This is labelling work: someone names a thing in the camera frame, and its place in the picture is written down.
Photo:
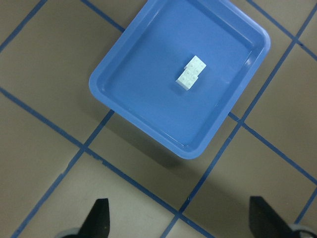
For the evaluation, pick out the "blue plastic tray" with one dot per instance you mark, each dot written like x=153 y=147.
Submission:
x=137 y=77

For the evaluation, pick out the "white block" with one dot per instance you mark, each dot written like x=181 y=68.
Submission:
x=186 y=80
x=195 y=65

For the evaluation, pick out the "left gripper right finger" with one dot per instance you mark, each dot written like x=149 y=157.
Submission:
x=264 y=222

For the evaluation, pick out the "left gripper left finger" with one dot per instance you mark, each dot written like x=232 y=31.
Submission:
x=96 y=224

